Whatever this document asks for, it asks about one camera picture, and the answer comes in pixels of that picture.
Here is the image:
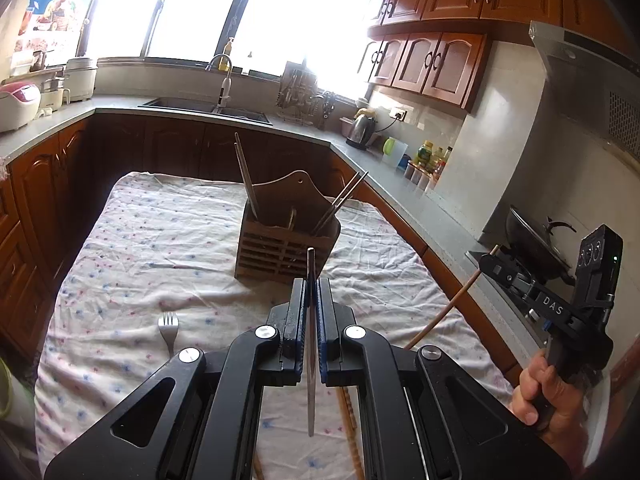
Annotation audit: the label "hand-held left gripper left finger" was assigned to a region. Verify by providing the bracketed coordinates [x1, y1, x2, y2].
[44, 277, 307, 480]

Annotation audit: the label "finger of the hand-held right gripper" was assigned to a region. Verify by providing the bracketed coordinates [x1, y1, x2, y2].
[478, 253, 532, 307]
[501, 251, 539, 289]

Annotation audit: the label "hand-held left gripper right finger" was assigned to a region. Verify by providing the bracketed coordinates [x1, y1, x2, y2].
[315, 277, 573, 480]

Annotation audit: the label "wooden utensil holder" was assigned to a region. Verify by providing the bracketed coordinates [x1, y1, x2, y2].
[235, 170, 342, 281]

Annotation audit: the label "person's right forearm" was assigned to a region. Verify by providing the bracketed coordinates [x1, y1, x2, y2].
[542, 422, 593, 480]

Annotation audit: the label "person's right hand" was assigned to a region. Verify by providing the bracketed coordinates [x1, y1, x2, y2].
[511, 350, 587, 444]

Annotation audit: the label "black wok with lid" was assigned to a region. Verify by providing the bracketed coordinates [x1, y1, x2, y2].
[505, 205, 583, 286]

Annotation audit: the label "grey kitchen countertop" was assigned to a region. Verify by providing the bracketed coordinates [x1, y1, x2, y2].
[0, 95, 551, 356]

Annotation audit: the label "row of white spice jars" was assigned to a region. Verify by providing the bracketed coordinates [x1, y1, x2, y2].
[406, 161, 438, 191]

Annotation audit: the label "steel fork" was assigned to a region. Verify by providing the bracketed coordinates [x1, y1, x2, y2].
[158, 311, 180, 359]

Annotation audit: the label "clear jug with green lid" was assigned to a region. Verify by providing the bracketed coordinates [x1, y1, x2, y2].
[382, 137, 408, 170]

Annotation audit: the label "white floral tablecloth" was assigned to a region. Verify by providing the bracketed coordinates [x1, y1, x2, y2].
[35, 171, 516, 480]

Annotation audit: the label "steel electric kettle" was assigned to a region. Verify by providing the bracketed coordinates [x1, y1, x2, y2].
[346, 112, 378, 151]

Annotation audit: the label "steel range hood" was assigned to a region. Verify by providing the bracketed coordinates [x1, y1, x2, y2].
[529, 20, 640, 161]

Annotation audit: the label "knife and scissors holder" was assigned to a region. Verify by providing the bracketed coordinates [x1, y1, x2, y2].
[312, 91, 337, 131]

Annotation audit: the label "dish drying rack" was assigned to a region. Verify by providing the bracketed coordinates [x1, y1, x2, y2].
[276, 60, 321, 123]

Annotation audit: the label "chrome kitchen faucet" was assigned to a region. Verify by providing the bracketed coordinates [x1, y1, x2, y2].
[206, 53, 235, 113]

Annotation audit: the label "brown wooden base cabinets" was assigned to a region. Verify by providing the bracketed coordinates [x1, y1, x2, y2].
[0, 112, 531, 386]

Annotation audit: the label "white electric steamer pot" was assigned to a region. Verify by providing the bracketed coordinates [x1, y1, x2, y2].
[65, 57, 98, 103]

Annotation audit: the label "large kitchen window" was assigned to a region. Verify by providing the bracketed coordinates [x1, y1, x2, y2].
[80, 0, 381, 96]

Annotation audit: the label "small white appliance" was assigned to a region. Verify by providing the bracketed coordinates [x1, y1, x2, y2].
[39, 72, 68, 111]

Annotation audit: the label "white pink rice cooker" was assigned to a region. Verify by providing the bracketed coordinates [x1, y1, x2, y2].
[0, 81, 42, 133]

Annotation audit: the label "brown wooden wall cabinets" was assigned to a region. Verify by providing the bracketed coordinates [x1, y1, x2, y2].
[357, 0, 566, 111]

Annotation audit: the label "tropical fruit wall poster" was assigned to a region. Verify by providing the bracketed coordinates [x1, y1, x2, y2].
[15, 0, 108, 53]

